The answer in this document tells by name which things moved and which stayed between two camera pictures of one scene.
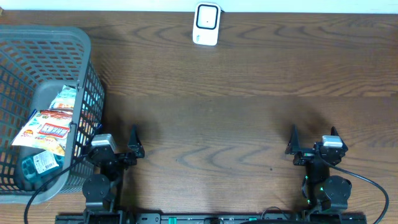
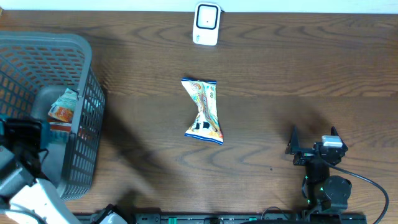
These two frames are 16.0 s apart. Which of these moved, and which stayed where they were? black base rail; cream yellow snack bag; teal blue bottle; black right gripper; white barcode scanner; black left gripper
Moved: black left gripper; teal blue bottle; cream yellow snack bag
Stayed: black right gripper; black base rail; white barcode scanner
